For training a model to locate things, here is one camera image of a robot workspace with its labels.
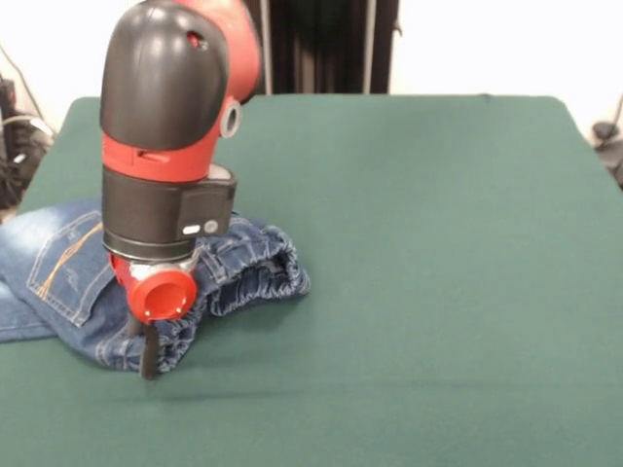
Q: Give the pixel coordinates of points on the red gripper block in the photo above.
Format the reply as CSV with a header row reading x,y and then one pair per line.
x,y
165,297

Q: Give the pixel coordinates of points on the blue denim jeans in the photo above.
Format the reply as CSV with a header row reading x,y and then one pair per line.
x,y
58,272

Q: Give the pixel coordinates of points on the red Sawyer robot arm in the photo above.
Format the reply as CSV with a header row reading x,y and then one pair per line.
x,y
160,121

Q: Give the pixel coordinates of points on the dark green table cloth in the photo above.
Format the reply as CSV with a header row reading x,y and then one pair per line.
x,y
389,292

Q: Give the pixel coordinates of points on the black power adapter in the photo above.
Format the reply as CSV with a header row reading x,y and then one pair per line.
x,y
603,130

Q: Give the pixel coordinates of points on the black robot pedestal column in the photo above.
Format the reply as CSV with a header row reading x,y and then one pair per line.
x,y
331,48

